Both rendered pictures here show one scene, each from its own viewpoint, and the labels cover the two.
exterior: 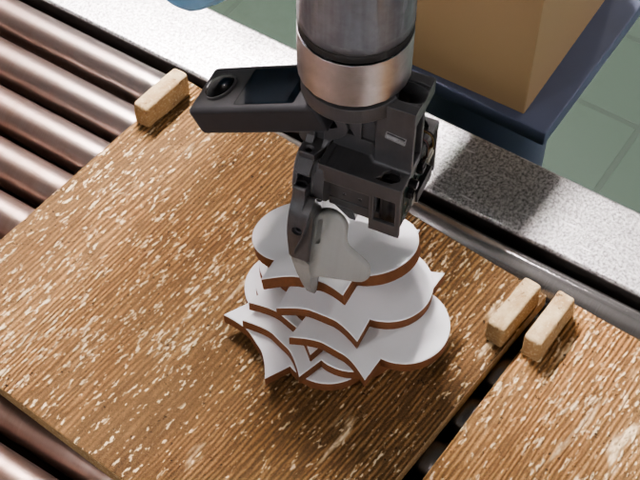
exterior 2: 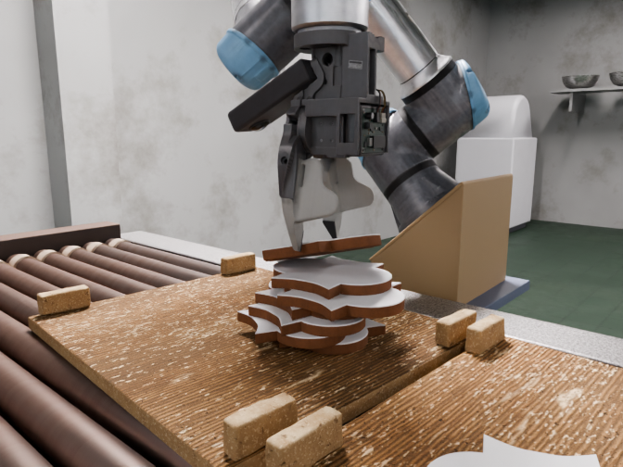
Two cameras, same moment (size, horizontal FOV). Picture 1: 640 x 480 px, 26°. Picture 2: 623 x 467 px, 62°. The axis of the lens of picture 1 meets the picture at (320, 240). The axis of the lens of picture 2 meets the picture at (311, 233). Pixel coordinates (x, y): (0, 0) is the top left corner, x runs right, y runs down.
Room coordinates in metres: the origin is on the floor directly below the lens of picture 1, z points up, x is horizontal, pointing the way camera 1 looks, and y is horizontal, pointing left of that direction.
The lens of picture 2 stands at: (0.10, -0.08, 1.15)
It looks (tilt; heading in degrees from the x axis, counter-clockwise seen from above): 11 degrees down; 8
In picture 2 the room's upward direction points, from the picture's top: straight up
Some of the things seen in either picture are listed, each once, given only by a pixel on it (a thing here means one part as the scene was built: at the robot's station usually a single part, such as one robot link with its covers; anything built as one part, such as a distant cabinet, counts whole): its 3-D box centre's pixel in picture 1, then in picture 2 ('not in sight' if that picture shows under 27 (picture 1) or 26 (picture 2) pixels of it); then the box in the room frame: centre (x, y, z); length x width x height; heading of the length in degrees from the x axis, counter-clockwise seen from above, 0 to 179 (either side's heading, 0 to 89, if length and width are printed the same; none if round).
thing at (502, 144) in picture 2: not in sight; (496, 163); (6.67, -1.46, 0.79); 0.80 x 0.68 x 1.59; 146
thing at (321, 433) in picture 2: not in sight; (306, 442); (0.41, -0.03, 0.95); 0.06 x 0.02 x 0.03; 144
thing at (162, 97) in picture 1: (162, 97); (238, 263); (0.87, 0.15, 0.95); 0.06 x 0.02 x 0.03; 142
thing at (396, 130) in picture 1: (362, 134); (336, 99); (0.62, -0.03, 1.19); 0.09 x 0.08 x 0.12; 66
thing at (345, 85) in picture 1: (356, 45); (331, 15); (0.63, -0.02, 1.27); 0.08 x 0.08 x 0.05
